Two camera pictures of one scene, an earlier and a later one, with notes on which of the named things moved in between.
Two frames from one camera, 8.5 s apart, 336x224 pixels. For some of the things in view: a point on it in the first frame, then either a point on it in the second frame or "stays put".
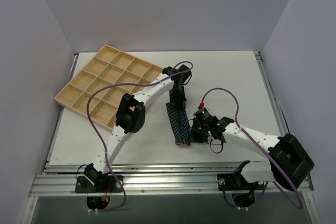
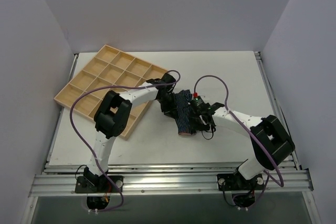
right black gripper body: (197, 131) -> (197, 116)
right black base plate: (232, 182) stays put
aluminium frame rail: (184, 180) stays put
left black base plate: (109, 184) stays put
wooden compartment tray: (111, 66) stays put
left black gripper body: (177, 100) -> (171, 105)
